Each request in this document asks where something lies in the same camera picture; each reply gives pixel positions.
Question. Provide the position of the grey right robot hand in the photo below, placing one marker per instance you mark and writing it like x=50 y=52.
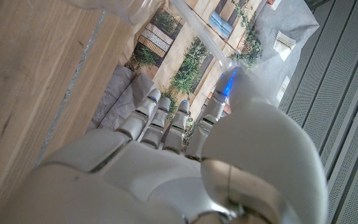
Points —
x=154 y=174

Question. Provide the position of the clear plastic pipette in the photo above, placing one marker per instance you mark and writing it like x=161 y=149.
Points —
x=203 y=34

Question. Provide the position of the clear hourglass plastic cup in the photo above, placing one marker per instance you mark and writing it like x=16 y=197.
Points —
x=129 y=11

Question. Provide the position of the printed fabric backdrop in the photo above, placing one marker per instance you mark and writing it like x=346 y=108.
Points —
x=179 y=56

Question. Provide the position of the grey tape outline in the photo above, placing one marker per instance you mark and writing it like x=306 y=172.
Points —
x=71 y=85

